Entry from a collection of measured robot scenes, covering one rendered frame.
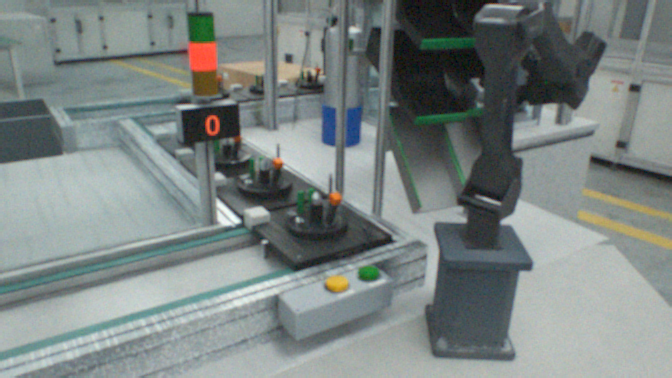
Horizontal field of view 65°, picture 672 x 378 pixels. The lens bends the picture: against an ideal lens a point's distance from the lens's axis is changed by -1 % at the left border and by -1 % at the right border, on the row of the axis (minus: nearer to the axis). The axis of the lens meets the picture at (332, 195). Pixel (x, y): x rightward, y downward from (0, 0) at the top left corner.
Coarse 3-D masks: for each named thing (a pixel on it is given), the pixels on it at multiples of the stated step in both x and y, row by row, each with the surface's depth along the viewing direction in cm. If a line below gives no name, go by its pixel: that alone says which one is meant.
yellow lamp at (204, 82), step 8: (192, 72) 103; (200, 72) 102; (208, 72) 103; (216, 72) 105; (192, 80) 104; (200, 80) 103; (208, 80) 103; (216, 80) 105; (200, 88) 104; (208, 88) 104; (216, 88) 105
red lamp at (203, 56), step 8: (192, 48) 101; (200, 48) 101; (208, 48) 101; (192, 56) 102; (200, 56) 101; (208, 56) 102; (192, 64) 103; (200, 64) 102; (208, 64) 102; (216, 64) 104
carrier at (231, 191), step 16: (240, 176) 136; (256, 176) 140; (288, 176) 146; (224, 192) 135; (240, 192) 134; (256, 192) 131; (272, 192) 131; (288, 192) 135; (320, 192) 136; (240, 208) 126; (272, 208) 127
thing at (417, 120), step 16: (400, 32) 130; (368, 48) 130; (400, 48) 134; (416, 48) 133; (400, 64) 131; (416, 64) 132; (432, 64) 128; (400, 80) 126; (416, 80) 127; (432, 80) 128; (400, 96) 118; (416, 96) 123; (432, 96) 124; (448, 96) 123; (416, 112) 118; (432, 112) 119; (448, 112) 120; (464, 112) 119
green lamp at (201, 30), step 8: (192, 16) 99; (192, 24) 99; (200, 24) 99; (208, 24) 100; (192, 32) 100; (200, 32) 100; (208, 32) 100; (192, 40) 100; (200, 40) 100; (208, 40) 101
